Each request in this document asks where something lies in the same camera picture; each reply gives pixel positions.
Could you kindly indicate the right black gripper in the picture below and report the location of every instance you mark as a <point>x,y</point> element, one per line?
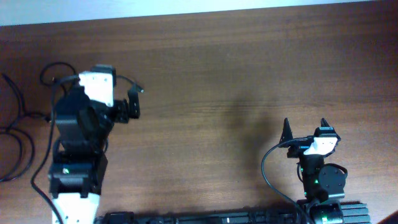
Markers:
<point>298,147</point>

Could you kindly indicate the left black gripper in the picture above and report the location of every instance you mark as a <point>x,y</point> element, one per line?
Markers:
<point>125,109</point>

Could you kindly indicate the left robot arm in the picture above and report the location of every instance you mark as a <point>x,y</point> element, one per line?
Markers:
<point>79,161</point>

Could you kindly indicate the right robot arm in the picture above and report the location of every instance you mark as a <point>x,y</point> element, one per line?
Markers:
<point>323,183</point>

